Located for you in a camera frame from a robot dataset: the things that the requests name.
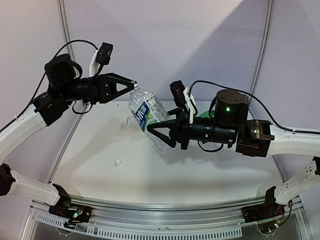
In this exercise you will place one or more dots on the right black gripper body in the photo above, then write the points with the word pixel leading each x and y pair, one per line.
pixel 182 138

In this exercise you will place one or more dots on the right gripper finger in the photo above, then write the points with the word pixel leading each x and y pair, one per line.
pixel 177 111
pixel 166 131

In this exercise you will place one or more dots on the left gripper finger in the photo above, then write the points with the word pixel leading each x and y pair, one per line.
pixel 113 78
pixel 110 92

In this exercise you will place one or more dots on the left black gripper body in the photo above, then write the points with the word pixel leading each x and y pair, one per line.
pixel 95 92

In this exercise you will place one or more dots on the clear labelled water bottle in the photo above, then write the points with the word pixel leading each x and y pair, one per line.
pixel 147 109

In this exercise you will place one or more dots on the crushed clear bottle red label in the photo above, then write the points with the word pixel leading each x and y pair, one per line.
pixel 131 122

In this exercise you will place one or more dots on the white bottle cap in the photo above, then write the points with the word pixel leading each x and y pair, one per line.
pixel 118 162

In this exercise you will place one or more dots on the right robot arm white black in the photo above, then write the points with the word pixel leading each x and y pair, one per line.
pixel 230 126

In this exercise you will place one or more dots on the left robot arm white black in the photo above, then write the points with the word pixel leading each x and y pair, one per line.
pixel 65 86

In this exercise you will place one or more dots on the green plastic bottle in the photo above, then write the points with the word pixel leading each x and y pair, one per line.
pixel 207 114

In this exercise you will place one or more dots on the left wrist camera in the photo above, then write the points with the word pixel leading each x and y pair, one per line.
pixel 101 58

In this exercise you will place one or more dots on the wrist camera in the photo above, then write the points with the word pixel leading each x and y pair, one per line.
pixel 101 58
pixel 184 99

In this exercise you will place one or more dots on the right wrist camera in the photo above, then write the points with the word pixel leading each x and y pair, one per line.
pixel 184 99

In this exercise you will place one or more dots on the left aluminium wall post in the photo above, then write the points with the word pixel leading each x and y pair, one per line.
pixel 61 6

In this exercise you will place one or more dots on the aluminium wall post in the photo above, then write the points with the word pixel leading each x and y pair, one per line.
pixel 263 46
pixel 61 6

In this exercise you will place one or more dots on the right aluminium wall post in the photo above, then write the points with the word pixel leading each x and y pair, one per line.
pixel 263 46

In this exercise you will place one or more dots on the aluminium front rail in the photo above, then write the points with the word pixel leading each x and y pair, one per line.
pixel 133 221

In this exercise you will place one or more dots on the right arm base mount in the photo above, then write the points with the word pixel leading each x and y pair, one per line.
pixel 269 215

